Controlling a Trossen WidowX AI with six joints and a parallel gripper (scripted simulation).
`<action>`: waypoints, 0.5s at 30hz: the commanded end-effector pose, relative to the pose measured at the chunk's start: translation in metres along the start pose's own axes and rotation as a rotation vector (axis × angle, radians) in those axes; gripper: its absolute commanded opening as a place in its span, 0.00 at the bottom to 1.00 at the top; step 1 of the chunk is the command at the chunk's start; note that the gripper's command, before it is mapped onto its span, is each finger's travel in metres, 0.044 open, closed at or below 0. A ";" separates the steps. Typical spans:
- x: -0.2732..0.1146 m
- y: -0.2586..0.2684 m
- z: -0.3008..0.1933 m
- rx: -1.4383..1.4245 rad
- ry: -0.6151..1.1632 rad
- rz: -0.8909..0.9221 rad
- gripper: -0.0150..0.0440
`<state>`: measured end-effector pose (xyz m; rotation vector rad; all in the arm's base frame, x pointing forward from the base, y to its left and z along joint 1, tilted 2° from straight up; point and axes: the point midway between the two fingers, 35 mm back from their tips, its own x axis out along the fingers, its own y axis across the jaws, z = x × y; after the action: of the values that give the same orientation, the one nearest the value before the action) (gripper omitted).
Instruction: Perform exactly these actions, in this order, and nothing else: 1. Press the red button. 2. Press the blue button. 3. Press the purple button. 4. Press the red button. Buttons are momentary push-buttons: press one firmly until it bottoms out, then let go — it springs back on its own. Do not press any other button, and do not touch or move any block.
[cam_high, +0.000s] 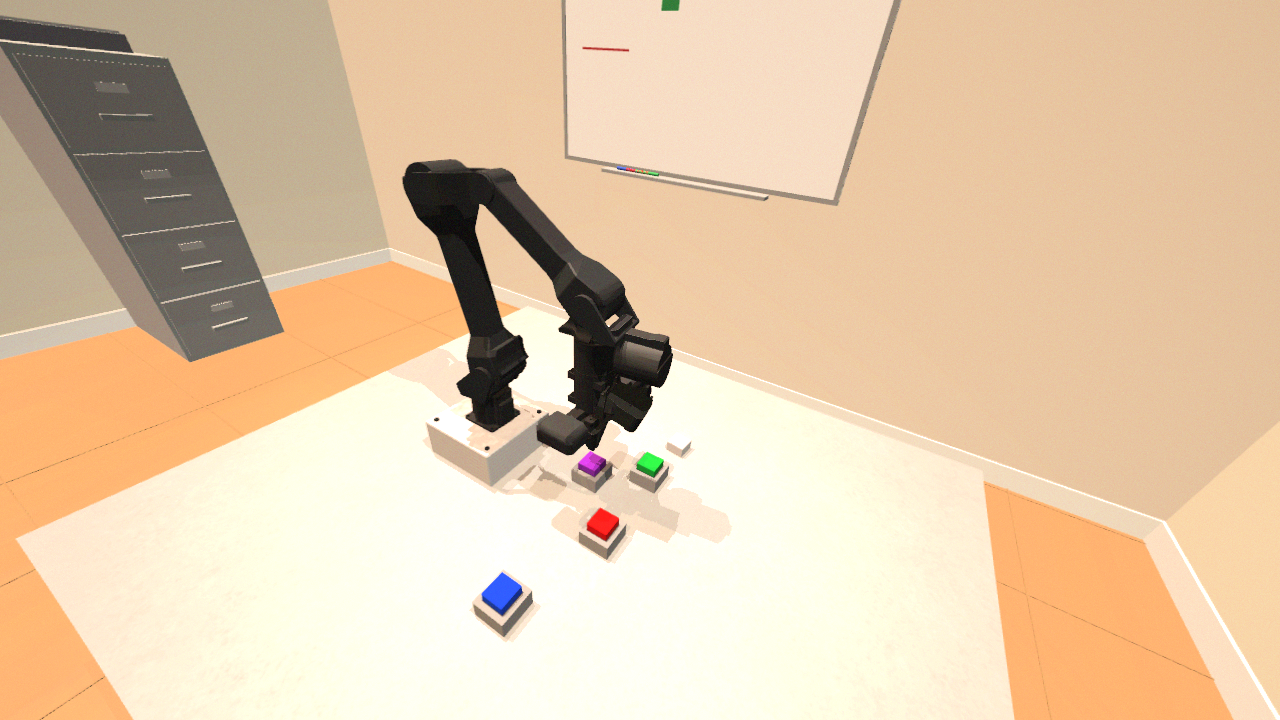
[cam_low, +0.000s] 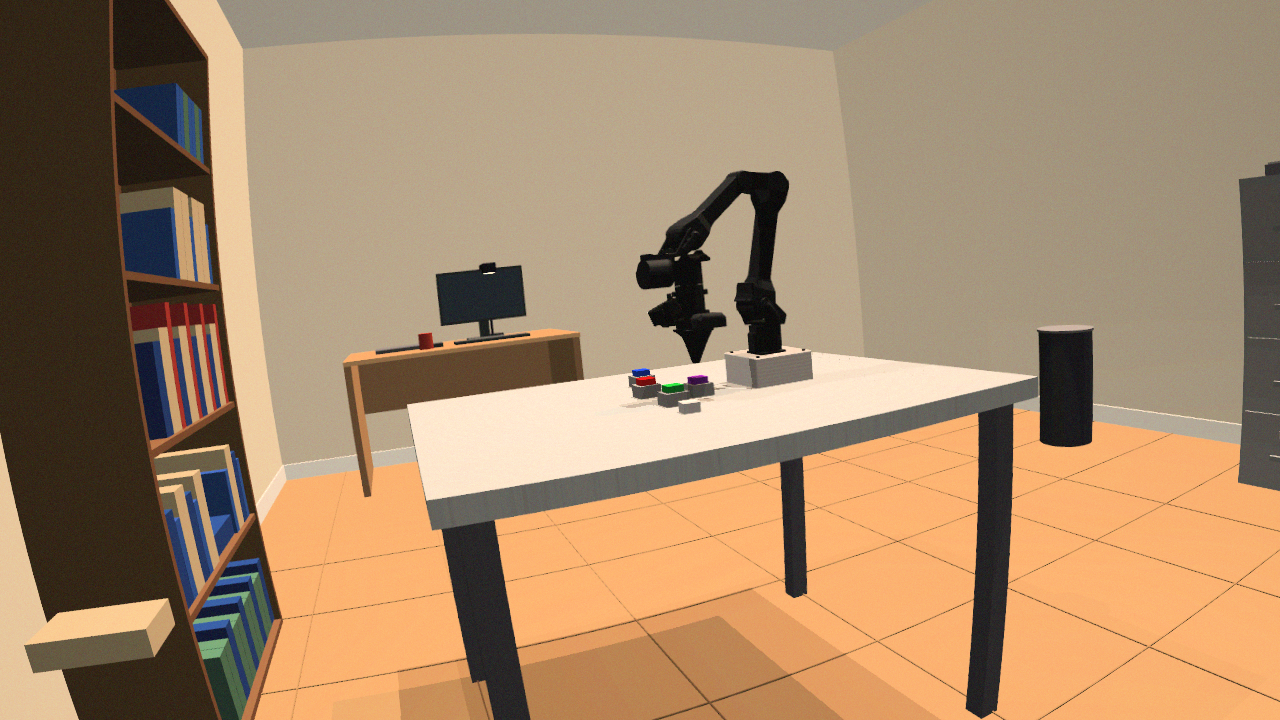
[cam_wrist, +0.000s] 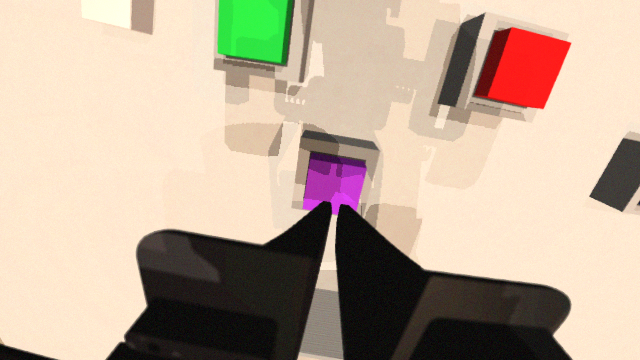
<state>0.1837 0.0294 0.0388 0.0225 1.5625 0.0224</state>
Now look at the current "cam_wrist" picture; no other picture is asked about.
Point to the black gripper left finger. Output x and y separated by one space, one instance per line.
276 279

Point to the green button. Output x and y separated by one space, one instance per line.
265 38

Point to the blue button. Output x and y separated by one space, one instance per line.
619 185

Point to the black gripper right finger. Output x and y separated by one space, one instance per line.
387 299

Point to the red button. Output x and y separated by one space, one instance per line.
503 66

